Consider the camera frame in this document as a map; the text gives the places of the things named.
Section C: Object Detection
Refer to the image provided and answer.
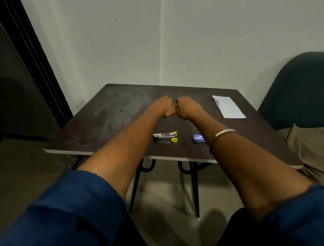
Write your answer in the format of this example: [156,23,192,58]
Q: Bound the person's left hand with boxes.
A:
[151,96,177,119]

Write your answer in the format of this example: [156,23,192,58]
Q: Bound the person's right hand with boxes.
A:
[175,96,206,121]

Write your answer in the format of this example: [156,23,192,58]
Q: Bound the yellow and silver stapler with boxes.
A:
[153,131,178,144]

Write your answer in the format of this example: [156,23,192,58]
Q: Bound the white papers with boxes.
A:
[212,95,246,119]

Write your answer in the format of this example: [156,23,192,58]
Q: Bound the person's left forearm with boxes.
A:
[77,106,175,199]

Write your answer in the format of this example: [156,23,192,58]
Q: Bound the person's right forearm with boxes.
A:
[192,111,314,224]

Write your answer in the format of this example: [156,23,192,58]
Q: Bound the black metal table leg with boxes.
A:
[178,161,214,219]
[128,159,156,215]

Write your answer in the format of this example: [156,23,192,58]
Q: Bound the dark green sofa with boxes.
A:
[258,51,324,131]

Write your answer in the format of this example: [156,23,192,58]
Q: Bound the beige cloth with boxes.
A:
[276,123,324,186]

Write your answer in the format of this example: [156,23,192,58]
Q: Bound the blue left shirt sleeve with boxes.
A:
[0,169,128,246]

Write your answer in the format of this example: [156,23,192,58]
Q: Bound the blue shirt sleeve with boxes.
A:
[0,169,128,246]
[261,185,324,246]

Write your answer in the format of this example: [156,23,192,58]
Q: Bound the blue right shirt sleeve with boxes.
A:
[261,185,324,246]

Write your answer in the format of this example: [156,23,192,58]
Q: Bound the silver bracelet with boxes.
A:
[209,128,239,154]

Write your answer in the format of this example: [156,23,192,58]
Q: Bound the black sliding door frame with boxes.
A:
[0,0,74,141]

